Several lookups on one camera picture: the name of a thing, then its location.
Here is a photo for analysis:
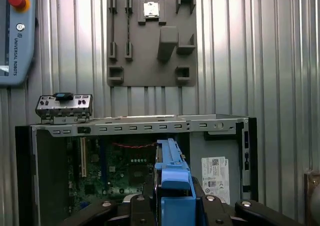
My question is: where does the black open PC case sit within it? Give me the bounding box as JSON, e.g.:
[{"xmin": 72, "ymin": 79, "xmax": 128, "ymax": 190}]
[{"xmin": 14, "ymin": 113, "xmax": 258, "ymax": 226}]

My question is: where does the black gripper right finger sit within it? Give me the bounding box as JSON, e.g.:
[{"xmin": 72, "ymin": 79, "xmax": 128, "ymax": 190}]
[{"xmin": 201, "ymin": 195, "xmax": 301, "ymax": 226}]

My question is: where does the silver hinged slot bracket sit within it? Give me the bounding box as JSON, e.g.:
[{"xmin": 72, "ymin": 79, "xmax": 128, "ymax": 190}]
[{"xmin": 35, "ymin": 93, "xmax": 94, "ymax": 125}]

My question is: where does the silver CPU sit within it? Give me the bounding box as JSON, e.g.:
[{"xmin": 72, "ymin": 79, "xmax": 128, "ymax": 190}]
[{"xmin": 142, "ymin": 2, "xmax": 161, "ymax": 19}]

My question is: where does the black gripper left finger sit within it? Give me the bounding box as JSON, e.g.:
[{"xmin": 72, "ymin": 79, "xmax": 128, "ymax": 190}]
[{"xmin": 59, "ymin": 194, "xmax": 155, "ymax": 226}]

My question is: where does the beige expansion slot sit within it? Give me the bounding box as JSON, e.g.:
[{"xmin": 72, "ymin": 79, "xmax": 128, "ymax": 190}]
[{"xmin": 80, "ymin": 137, "xmax": 87, "ymax": 178}]

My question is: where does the hard disk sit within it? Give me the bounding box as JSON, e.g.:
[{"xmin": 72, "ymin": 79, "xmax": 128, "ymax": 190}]
[{"xmin": 152, "ymin": 138, "xmax": 210, "ymax": 226}]

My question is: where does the CPU socket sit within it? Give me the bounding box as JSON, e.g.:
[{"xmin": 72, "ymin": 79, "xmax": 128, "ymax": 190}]
[{"xmin": 130, "ymin": 169, "xmax": 150, "ymax": 186}]

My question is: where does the grey power supply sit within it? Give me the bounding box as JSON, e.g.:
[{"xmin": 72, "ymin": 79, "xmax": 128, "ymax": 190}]
[{"xmin": 188, "ymin": 132, "xmax": 245, "ymax": 206}]

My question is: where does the black blue bracket latch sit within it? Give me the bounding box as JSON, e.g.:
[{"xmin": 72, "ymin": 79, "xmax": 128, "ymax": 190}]
[{"xmin": 54, "ymin": 92, "xmax": 74, "ymax": 102}]

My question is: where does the pale blue teach pendant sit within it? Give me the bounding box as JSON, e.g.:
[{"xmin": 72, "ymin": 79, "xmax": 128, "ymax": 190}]
[{"xmin": 0, "ymin": 0, "xmax": 36, "ymax": 87}]

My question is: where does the black expansion slot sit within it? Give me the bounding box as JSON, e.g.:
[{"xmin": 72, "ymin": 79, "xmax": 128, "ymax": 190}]
[{"xmin": 72, "ymin": 138, "xmax": 79, "ymax": 178}]

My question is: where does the grey parts rack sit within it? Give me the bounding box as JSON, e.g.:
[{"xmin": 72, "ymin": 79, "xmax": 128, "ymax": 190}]
[{"xmin": 106, "ymin": 0, "xmax": 198, "ymax": 88}]

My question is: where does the green motherboard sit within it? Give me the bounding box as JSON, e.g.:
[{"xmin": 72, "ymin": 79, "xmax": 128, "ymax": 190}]
[{"xmin": 65, "ymin": 135, "xmax": 191, "ymax": 203}]

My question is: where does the red black twisted wire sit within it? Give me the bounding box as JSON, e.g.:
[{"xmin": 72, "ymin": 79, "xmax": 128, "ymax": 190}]
[{"xmin": 111, "ymin": 142, "xmax": 158, "ymax": 149}]

